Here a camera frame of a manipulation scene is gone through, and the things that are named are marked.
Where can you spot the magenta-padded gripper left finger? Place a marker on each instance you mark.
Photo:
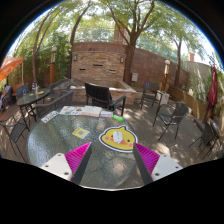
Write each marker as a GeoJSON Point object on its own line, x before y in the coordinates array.
{"type": "Point", "coordinates": [60, 165]}

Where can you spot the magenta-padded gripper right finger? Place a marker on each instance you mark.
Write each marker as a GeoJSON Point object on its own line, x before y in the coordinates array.
{"type": "Point", "coordinates": [165, 165]}

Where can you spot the yellow duck-shaped mouse pad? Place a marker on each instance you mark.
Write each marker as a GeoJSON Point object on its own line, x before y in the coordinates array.
{"type": "Point", "coordinates": [106, 138]}

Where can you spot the yellow square card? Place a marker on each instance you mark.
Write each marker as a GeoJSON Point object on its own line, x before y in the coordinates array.
{"type": "Point", "coordinates": [80, 133]}

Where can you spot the white sign strip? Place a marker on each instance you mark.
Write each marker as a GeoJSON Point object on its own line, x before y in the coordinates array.
{"type": "Point", "coordinates": [50, 117]}

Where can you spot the black metal mesh chair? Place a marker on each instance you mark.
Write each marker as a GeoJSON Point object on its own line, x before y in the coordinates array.
{"type": "Point", "coordinates": [16, 131]}
{"type": "Point", "coordinates": [206, 135]}
{"type": "Point", "coordinates": [181, 111]}

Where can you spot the dark wicker armchair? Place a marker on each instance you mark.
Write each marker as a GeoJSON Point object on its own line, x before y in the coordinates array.
{"type": "Point", "coordinates": [56, 103]}
{"type": "Point", "coordinates": [60, 85]}

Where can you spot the white open book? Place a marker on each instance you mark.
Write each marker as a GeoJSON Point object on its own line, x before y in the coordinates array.
{"type": "Point", "coordinates": [91, 111]}

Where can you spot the small green packet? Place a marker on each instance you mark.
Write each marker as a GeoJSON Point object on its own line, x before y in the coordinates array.
{"type": "Point", "coordinates": [118, 118]}

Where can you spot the white standing sign board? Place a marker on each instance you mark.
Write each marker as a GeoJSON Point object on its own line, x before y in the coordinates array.
{"type": "Point", "coordinates": [164, 98]}

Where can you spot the small white and blue booklet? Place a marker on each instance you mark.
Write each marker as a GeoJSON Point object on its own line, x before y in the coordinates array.
{"type": "Point", "coordinates": [106, 114]}

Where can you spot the dark round patio table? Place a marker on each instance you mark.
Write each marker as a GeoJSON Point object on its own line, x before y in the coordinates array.
{"type": "Point", "coordinates": [33, 96]}

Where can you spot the black metal slatted chair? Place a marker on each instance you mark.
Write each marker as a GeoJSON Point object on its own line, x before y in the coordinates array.
{"type": "Point", "coordinates": [150, 87]}

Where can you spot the black slatted wooden armchair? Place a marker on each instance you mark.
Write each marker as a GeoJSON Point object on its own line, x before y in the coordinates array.
{"type": "Point", "coordinates": [98, 93]}

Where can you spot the blue patio chair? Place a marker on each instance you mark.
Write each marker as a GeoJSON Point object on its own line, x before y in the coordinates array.
{"type": "Point", "coordinates": [22, 90]}

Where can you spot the person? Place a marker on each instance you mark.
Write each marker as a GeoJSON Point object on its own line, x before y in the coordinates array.
{"type": "Point", "coordinates": [6, 96]}

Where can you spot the dark red closed umbrella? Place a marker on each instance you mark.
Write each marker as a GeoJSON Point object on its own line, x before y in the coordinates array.
{"type": "Point", "coordinates": [212, 91]}

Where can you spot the large dark-trunked tree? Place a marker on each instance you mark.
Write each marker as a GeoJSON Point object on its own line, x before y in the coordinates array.
{"type": "Point", "coordinates": [128, 63]}

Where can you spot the orange canopy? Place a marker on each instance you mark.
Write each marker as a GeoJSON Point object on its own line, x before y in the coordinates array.
{"type": "Point", "coordinates": [10, 65]}

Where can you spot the wooden lamp post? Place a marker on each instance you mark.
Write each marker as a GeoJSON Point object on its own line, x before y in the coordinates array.
{"type": "Point", "coordinates": [53, 66]}
{"type": "Point", "coordinates": [165, 76]}

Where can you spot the grey wall utility box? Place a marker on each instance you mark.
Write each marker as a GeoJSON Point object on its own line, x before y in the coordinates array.
{"type": "Point", "coordinates": [134, 77]}

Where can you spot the black wall lantern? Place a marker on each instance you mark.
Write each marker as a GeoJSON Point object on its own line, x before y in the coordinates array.
{"type": "Point", "coordinates": [122, 59]}
{"type": "Point", "coordinates": [75, 57]}

